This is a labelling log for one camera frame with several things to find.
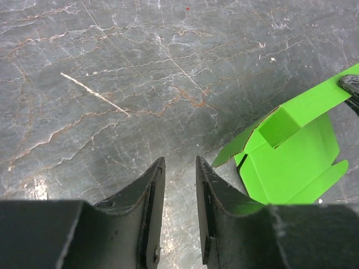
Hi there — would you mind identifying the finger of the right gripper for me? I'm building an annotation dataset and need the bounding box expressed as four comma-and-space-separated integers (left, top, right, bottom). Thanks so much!
339, 75, 359, 115

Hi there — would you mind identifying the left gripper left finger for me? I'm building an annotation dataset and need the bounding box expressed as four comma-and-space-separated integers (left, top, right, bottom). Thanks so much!
1, 157, 165, 268

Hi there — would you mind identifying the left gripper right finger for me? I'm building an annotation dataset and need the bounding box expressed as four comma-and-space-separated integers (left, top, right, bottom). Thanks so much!
196, 157, 358, 268

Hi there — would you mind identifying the green paper box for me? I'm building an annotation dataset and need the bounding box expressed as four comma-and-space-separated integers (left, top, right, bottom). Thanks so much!
212, 65, 358, 205

